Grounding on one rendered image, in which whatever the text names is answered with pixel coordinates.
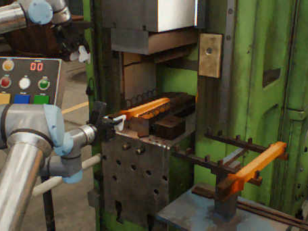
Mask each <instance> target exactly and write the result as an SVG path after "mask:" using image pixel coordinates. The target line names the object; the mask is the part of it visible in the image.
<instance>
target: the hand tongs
mask: <svg viewBox="0 0 308 231"><path fill-rule="evenodd" d="M191 193H193V194H196V195H199V196H202V197H205V198H207V199H211V198H212V197H213V199H214V198H215V192H214V191H212V190H207V189H205V188H200V187H198V186H196V187H195V188H193V190H192V191H191ZM238 204H240V205H237V207H238V208H240V209H243V210H247V211H250V212H251V213H256V214H258V215H262V216H265V217H267V218H271V219H273V220H276V221H278V222H283V223H285V224H289V225H291V226H294V227H297V228H300V229H303V230H307V231H308V227H305V226H303V225H300V224H305V225H308V222H305V221H303V220H300V219H296V218H294V217H291V216H287V215H284V214H282V213H277V212H275V211H272V210H268V209H265V208H263V207H258V206H256V205H252V204H249V203H246V202H242V201H239V200H238ZM242 205H246V206H248V207H252V208H254V209H258V210H262V211H264V212H266V213H271V214H273V215H276V216H280V217H283V218H285V219H289V220H292V221H294V222H298V223H300V224H296V223H294V222H290V221H287V220H284V219H280V218H278V217H276V216H273V215H269V214H266V213H262V212H260V211H257V210H254V209H250V208H248V207H243V206H242Z"/></svg>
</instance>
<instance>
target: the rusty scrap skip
mask: <svg viewBox="0 0 308 231"><path fill-rule="evenodd" d="M72 19H73V20H72V22H79V21H84V16H72ZM53 25H54V23H53V22H52V20H50V21H49V22H48V23H46V24H42V25H39V24H35V25H33V26H27V27H24V28H19V29H16V30H11V31H8V32H5V33H1V35H2V36H3V38H4V39H5V41H7V43H8V44H9V46H10V47H11V48H12V49H13V50H16V51H14V55H19V56H22V55H24V56H28V57H37V58H43V59H51V58H54V57H61V56H64V55H67V54H68V51H66V50H65V49H64V50H62V51H60V50H59V47H60V48H61V47H62V45H61V42H58V45H59V47H58V46H57V44H56V42H55V40H56V36H55V34H54V33H53V30H52V28H51V27H52V26H53ZM35 53H38V54H35Z"/></svg>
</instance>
